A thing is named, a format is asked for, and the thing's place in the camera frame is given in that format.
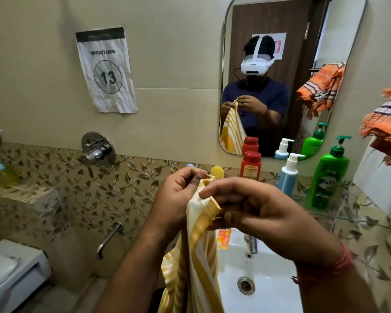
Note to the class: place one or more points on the person's right hand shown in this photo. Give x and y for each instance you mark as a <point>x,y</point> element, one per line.
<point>273,218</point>

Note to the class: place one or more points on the person's left hand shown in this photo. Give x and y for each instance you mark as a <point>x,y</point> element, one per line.
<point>169,205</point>

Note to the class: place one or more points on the person's left thumb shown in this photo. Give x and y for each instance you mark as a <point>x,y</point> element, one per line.
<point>195,185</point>

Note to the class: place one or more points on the yellow white striped towel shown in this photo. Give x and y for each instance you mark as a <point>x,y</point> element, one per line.
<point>202,260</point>

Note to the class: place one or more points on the person's right forearm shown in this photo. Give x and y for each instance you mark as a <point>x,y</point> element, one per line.
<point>339,293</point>

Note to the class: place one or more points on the person's left forearm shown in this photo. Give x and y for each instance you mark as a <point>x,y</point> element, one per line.
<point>140,273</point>

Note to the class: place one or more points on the yellow capped bottle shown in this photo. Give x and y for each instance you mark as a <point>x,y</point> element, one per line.
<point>217,172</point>

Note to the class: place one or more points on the red bottle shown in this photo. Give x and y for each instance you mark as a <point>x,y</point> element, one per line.
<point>251,167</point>

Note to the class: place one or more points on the orange sachet packet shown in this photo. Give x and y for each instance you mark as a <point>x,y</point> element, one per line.
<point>224,239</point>

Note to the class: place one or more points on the chrome sink faucet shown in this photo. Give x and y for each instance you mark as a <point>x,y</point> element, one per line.
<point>253,245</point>

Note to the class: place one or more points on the white blue pump bottle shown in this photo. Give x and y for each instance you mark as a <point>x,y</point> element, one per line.
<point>287,179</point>

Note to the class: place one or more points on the chrome sink drain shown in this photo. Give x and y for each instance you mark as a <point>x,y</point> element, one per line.
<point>246,285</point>

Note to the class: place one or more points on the white sink basin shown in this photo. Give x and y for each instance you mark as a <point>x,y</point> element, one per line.
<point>273,283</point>

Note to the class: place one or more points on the green pump bottle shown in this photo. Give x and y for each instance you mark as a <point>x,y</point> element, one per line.
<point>328,179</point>

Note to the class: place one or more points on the white paper sign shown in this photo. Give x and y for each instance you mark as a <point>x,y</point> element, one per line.
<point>107,71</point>

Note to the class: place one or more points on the red thread wristband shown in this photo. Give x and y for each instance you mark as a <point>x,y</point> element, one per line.
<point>329,268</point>

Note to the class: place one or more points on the glass shelf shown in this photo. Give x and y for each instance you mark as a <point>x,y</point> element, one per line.
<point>361,222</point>

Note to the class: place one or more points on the yellow green liquid bottle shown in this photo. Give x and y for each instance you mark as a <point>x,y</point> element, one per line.
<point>5,174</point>

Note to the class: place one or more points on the orange striped towel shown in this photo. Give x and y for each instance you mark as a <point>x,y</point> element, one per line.
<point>386,127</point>

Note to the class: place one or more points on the white toilet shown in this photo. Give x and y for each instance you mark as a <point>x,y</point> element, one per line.
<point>16,273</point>

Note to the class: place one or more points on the chrome wall spout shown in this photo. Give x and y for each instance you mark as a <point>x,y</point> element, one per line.
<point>108,239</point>

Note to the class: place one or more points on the chrome wall mixer valve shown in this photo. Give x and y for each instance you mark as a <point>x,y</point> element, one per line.
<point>97,149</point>

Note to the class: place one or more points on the rounded wall mirror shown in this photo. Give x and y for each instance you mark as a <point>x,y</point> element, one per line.
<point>340,32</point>

